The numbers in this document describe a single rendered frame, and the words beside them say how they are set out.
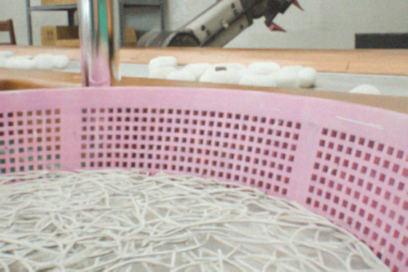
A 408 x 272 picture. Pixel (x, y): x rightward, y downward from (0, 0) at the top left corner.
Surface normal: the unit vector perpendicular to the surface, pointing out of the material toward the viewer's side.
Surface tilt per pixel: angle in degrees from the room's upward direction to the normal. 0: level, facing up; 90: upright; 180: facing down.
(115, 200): 17
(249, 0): 91
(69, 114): 72
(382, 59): 45
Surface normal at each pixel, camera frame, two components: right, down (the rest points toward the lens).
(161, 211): 0.19, -0.86
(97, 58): 0.07, 0.11
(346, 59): -0.48, -0.63
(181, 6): -0.66, 0.11
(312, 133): -0.81, -0.23
